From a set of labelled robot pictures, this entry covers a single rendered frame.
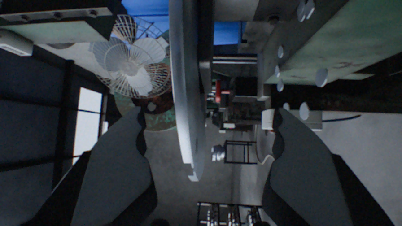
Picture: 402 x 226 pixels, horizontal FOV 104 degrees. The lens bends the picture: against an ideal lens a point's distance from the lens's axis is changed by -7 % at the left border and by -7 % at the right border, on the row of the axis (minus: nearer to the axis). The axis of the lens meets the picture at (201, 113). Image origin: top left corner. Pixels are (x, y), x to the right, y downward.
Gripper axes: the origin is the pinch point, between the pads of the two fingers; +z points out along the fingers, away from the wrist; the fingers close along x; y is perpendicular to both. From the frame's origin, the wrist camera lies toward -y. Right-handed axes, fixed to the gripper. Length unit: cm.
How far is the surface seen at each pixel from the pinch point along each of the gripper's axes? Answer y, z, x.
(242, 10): -5.8, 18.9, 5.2
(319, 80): 0.8, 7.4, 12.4
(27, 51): 3, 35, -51
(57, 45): 4, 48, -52
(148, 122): 85, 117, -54
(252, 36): -0.4, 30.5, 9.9
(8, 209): 281, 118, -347
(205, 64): -1.3, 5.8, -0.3
